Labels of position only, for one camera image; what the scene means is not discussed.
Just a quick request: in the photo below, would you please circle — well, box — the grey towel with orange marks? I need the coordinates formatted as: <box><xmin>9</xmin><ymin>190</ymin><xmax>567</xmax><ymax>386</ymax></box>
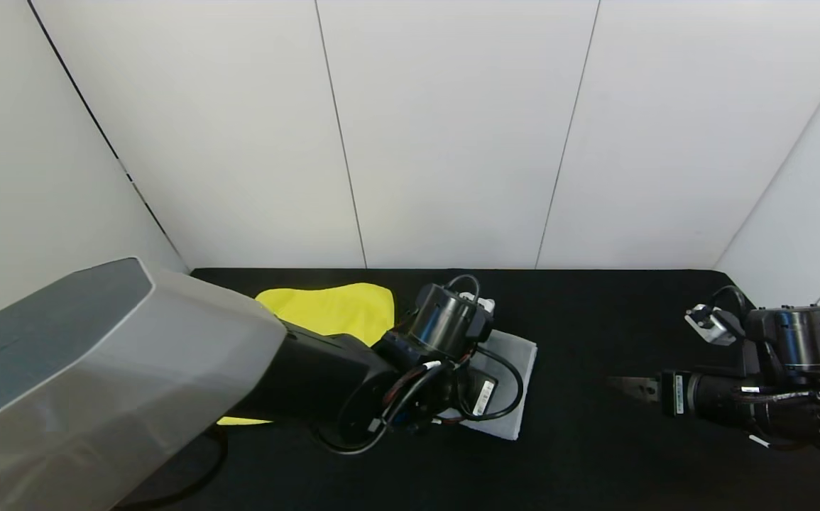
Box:
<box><xmin>438</xmin><ymin>328</ymin><xmax>538</xmax><ymax>441</ymax></box>

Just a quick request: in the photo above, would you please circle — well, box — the yellow microfiber towel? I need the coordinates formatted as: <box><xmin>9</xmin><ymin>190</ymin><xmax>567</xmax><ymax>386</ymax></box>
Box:
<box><xmin>217</xmin><ymin>282</ymin><xmax>396</xmax><ymax>427</ymax></box>

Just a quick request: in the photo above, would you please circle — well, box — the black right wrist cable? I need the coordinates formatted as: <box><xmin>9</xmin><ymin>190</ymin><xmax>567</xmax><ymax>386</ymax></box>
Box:
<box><xmin>709</xmin><ymin>285</ymin><xmax>750</xmax><ymax>324</ymax></box>

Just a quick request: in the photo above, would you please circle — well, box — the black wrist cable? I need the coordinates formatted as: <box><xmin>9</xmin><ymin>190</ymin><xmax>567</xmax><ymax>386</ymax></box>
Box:
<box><xmin>709</xmin><ymin>285</ymin><xmax>750</xmax><ymax>324</ymax></box>
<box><xmin>314</xmin><ymin>275</ymin><xmax>525</xmax><ymax>455</ymax></box>

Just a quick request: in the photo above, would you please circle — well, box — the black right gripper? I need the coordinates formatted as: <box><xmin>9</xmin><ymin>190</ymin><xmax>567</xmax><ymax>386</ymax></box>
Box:
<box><xmin>606</xmin><ymin>369</ymin><xmax>756</xmax><ymax>428</ymax></box>

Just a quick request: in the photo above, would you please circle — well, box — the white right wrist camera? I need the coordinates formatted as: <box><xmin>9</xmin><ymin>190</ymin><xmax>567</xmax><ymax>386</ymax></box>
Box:
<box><xmin>684</xmin><ymin>304</ymin><xmax>737</xmax><ymax>346</ymax></box>

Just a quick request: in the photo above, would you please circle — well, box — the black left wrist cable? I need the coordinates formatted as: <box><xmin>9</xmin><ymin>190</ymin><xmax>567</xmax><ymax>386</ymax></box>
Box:
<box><xmin>314</xmin><ymin>275</ymin><xmax>525</xmax><ymax>455</ymax></box>

